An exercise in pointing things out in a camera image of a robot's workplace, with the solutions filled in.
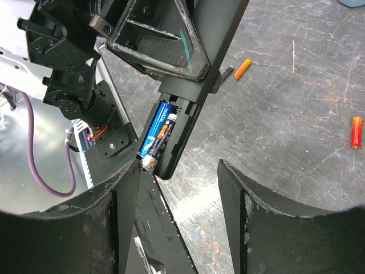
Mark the black battery cover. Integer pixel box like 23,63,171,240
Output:
132,172,198,273

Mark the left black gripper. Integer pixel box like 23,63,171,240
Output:
17,1,210,82

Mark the black remote control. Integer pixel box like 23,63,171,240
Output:
154,0,248,180

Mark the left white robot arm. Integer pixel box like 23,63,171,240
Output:
1,1,210,127

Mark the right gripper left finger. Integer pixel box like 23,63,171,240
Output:
1,160,140,273

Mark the blue AAA battery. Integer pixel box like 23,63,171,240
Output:
139,101,175,158

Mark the red orange AAA battery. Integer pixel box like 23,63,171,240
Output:
233,59,251,80

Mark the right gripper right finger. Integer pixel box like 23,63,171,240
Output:
217,160,364,273

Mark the white cable duct strip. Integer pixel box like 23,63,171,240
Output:
71,119,94,189

